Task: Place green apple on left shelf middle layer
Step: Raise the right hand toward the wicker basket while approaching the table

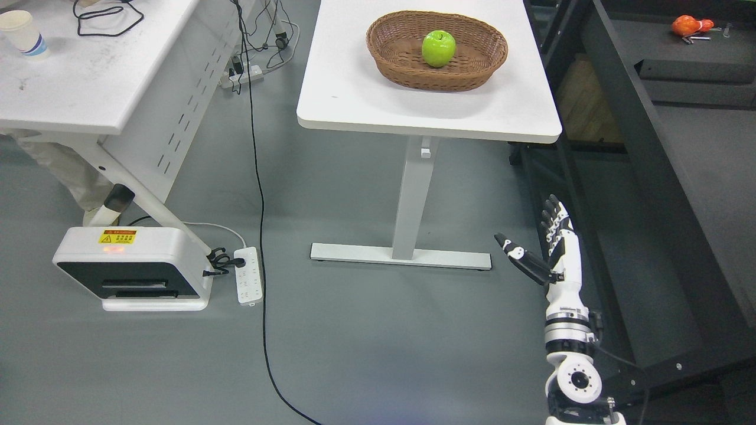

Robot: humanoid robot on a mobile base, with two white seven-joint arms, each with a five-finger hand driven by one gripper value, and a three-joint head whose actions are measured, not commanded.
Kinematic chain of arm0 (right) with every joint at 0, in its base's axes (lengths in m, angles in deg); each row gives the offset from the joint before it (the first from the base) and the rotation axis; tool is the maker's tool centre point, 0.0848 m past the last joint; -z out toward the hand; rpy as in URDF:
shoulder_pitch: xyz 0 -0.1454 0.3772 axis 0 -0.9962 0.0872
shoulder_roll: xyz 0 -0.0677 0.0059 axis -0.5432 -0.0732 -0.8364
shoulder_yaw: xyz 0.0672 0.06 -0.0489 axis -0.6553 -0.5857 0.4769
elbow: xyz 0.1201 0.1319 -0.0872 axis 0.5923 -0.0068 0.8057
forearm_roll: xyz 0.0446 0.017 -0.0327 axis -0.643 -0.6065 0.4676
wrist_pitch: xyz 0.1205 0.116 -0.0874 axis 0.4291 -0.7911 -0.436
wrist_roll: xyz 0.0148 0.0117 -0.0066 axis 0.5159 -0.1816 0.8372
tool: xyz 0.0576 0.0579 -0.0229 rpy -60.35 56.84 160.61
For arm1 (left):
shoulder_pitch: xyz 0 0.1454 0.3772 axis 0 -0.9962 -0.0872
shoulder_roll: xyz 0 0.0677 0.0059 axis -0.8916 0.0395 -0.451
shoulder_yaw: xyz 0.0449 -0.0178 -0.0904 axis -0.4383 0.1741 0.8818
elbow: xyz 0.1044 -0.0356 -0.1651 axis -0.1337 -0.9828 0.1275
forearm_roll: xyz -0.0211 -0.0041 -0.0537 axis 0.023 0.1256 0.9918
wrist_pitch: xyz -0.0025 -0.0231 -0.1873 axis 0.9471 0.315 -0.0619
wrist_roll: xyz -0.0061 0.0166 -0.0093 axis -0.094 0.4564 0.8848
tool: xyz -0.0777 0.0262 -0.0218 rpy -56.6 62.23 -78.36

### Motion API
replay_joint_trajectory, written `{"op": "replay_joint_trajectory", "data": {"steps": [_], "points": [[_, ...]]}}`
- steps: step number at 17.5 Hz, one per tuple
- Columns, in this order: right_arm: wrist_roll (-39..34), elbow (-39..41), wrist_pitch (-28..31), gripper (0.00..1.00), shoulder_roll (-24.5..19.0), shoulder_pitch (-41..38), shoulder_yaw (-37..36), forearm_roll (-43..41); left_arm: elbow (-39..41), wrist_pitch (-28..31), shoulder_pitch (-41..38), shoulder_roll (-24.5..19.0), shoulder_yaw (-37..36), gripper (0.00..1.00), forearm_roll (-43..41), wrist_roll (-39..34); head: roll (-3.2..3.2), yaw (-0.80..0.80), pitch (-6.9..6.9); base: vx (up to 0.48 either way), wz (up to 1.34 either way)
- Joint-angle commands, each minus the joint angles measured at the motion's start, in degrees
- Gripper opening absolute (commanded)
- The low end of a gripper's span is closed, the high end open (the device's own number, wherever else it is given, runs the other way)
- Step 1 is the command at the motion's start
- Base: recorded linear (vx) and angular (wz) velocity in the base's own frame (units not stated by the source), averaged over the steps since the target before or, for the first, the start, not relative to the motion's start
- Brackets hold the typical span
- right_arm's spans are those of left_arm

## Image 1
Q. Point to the far white power strip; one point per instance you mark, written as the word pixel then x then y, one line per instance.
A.
pixel 230 79

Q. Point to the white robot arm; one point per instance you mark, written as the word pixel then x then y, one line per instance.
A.
pixel 574 388

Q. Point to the brown wicker basket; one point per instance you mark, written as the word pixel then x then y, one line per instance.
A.
pixel 395 39

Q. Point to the white black floor device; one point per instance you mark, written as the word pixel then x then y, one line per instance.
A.
pixel 137 268

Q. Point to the white grey office desk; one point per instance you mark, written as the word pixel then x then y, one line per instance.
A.
pixel 130 105

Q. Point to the black metal shelf rack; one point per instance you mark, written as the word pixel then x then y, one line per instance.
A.
pixel 666 216

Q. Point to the green apple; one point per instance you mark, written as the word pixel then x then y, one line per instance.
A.
pixel 438 48

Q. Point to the white standing desk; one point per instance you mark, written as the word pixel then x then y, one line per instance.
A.
pixel 343 91

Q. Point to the orange toy on shelf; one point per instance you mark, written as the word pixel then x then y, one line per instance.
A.
pixel 686 25

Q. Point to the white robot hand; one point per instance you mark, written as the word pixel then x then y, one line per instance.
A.
pixel 565 278

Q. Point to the white floor power strip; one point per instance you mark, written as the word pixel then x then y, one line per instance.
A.
pixel 248 276

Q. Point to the white paper cup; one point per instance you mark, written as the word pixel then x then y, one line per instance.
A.
pixel 18 26

